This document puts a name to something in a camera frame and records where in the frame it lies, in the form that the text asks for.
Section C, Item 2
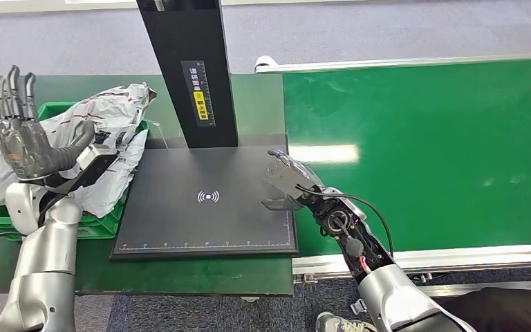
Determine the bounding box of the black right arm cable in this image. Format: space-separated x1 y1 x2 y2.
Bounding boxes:
295 184 395 260

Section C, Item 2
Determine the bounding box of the clear plastic sheet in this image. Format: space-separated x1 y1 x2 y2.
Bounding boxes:
146 119 170 150

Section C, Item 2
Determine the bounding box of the grey sneaker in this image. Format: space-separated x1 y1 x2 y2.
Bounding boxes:
315 311 379 332

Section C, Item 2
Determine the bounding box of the thin silver conveyor rail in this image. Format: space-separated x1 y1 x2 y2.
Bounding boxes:
254 50 531 74

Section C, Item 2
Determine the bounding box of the small grey poly mailer package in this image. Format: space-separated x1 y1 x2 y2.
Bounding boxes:
71 137 149 219

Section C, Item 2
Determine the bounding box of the black yellow column label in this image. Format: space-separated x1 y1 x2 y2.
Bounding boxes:
180 60 217 127

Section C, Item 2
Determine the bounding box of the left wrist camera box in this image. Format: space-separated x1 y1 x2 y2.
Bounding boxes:
75 144 119 185

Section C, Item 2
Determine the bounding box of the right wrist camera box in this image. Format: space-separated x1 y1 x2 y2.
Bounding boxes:
263 160 324 201

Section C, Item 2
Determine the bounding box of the green plastic crate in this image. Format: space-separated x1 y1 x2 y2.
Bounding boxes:
0 101 149 241

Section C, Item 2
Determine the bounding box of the dark green table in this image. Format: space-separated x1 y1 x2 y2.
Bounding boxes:
0 73 295 298

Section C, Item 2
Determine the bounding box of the black garment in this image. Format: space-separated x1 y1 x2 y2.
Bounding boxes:
439 287 531 332

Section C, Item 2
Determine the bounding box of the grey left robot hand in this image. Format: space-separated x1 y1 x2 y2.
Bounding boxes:
0 64 96 181

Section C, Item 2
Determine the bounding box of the grey metal conveyor bracket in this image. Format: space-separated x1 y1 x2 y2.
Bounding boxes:
350 297 370 317

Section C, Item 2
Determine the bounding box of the green conveyor belt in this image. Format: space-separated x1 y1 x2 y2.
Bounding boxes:
283 57 531 257

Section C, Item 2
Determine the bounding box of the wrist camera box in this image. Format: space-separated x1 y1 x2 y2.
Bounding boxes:
263 160 324 201
75 144 119 185

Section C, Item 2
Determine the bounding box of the wide silver conveyor rail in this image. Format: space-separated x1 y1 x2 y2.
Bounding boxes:
292 243 531 299

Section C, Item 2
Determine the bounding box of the black scanner base plate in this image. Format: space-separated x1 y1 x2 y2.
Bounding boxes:
109 133 299 261

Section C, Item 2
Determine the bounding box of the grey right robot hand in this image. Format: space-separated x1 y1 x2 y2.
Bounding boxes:
261 149 324 212

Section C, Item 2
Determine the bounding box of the black scanner column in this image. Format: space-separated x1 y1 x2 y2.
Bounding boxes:
136 0 240 149

